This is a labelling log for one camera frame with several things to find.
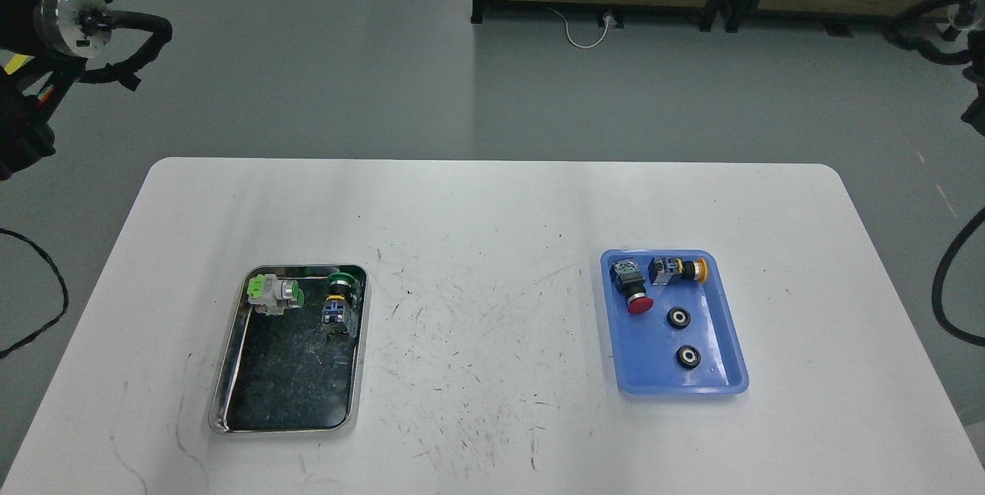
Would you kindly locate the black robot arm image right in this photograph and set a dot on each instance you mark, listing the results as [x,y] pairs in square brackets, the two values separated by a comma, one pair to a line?
[963,16]

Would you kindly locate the dark green push button switch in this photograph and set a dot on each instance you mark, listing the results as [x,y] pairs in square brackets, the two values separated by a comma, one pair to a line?
[338,308]

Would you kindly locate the black cable floor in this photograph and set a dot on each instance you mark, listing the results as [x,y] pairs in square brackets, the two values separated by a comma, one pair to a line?
[940,278]
[34,294]

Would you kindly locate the red mushroom push button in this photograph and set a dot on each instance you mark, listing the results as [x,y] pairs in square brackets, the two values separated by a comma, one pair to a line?
[630,283]

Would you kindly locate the black robot arm image left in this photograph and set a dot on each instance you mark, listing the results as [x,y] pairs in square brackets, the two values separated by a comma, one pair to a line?
[65,43]

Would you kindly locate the black cable floor left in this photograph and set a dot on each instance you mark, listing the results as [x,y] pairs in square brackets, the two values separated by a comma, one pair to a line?
[34,294]

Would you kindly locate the black cable floor right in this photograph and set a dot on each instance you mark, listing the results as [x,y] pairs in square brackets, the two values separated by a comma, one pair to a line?
[940,278]

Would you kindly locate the yellow push button switch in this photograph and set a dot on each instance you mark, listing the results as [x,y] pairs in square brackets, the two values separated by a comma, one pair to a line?
[669,270]

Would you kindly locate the silver metal tray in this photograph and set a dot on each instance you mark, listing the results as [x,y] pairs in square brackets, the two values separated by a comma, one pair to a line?
[286,374]

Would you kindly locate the blue plastic tray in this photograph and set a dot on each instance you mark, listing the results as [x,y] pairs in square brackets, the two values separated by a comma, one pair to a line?
[643,347]

